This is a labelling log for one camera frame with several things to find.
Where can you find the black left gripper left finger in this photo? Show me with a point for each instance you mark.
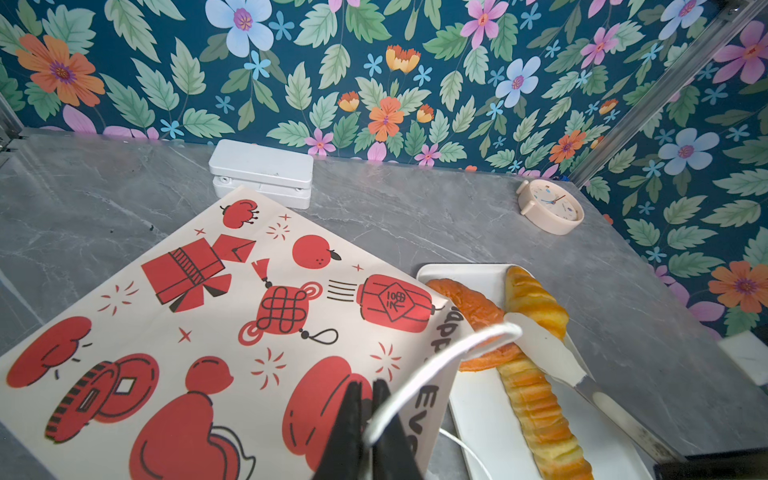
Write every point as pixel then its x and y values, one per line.
pixel 341 459

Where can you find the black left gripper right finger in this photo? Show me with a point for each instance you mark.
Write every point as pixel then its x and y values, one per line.
pixel 388 449

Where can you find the red white paper bag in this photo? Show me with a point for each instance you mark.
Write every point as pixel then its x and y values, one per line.
pixel 223 352

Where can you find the white rectangular tray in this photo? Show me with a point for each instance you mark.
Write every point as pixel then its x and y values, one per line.
pixel 484 418

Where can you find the white plastic box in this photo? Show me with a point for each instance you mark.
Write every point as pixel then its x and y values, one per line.
pixel 281 175

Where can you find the metal tongs white tips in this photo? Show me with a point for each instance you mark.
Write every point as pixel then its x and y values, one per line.
pixel 551 356

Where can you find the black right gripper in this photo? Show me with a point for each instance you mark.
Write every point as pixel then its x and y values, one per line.
pixel 741 464

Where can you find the brown round pastry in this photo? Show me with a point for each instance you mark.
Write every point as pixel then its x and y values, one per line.
pixel 480 312

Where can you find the long twisted bread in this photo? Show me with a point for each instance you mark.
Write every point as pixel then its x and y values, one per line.
pixel 555 449

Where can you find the pink alarm clock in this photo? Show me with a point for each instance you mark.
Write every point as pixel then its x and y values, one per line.
pixel 549 206

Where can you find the white remote control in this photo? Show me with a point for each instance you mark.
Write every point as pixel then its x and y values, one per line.
pixel 749 353

